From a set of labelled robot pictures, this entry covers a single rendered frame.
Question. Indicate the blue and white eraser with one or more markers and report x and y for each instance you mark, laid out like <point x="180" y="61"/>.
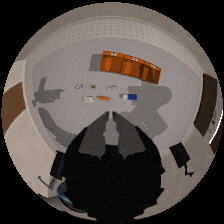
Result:
<point x="130" y="96"/>

